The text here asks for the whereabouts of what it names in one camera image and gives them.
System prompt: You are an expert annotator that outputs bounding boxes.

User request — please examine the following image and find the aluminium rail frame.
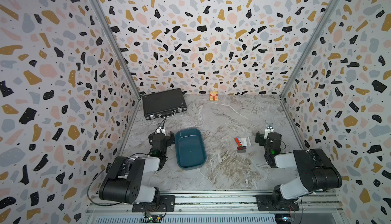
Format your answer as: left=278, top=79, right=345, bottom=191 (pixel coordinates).
left=86, top=190, right=349, bottom=224

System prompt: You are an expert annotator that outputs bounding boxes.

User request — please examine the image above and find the dark brown usb flash drive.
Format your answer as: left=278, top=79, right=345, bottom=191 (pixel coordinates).
left=237, top=146, right=246, bottom=153

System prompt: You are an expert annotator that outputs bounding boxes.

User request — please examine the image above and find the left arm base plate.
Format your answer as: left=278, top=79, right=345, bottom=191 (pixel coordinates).
left=132, top=195, right=176, bottom=213

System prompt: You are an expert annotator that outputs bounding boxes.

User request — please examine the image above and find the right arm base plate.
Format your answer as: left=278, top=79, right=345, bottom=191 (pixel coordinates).
left=255, top=194, right=299, bottom=211

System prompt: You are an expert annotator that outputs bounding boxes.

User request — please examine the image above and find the white usb flash drive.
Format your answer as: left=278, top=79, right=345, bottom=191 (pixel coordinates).
left=239, top=137, right=248, bottom=147

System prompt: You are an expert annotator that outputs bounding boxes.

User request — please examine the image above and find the small red yellow box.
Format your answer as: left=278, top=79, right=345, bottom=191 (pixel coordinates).
left=209, top=91, right=219, bottom=101

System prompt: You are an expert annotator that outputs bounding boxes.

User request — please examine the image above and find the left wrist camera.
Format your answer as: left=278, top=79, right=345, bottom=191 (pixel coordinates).
left=155, top=126, right=166, bottom=134

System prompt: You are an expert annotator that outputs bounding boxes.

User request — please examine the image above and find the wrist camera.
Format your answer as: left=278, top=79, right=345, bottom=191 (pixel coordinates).
left=264, top=123, right=274, bottom=139
left=155, top=126, right=166, bottom=134

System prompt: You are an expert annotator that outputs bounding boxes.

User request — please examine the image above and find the teal plastic storage box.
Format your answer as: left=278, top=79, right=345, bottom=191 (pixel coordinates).
left=175, top=128, right=207, bottom=171

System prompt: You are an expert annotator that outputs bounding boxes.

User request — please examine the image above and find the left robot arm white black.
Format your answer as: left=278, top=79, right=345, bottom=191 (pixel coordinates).
left=98, top=132, right=175, bottom=206

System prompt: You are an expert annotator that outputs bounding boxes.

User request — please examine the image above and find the black briefcase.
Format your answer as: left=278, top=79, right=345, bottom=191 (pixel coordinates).
left=142, top=88, right=187, bottom=120

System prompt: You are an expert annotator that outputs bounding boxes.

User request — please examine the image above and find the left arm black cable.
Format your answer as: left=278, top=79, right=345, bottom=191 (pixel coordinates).
left=87, top=162, right=123, bottom=207

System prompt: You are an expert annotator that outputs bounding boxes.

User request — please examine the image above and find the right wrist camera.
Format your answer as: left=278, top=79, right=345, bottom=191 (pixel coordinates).
left=264, top=123, right=274, bottom=139

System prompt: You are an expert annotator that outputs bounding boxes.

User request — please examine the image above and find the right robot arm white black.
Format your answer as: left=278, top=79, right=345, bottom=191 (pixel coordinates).
left=255, top=132, right=342, bottom=205

